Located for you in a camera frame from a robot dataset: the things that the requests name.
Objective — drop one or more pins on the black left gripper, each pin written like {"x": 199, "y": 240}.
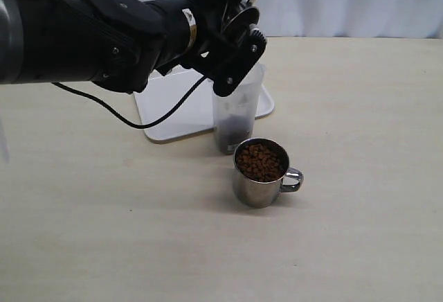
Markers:
{"x": 225, "y": 42}

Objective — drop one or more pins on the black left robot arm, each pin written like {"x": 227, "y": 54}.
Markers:
{"x": 117, "y": 44}

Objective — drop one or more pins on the clear plastic tall container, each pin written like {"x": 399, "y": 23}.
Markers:
{"x": 234, "y": 115}

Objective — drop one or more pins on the white plastic tray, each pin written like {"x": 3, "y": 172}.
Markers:
{"x": 194, "y": 116}

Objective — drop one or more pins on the right steel mug with kibble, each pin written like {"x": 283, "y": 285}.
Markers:
{"x": 262, "y": 171}

